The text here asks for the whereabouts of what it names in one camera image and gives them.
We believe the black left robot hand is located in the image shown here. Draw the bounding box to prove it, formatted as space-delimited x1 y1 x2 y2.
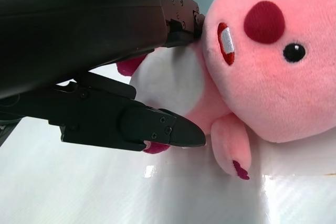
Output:
0 0 206 154

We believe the pink plush doll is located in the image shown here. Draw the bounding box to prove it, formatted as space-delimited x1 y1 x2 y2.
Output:
116 0 336 182

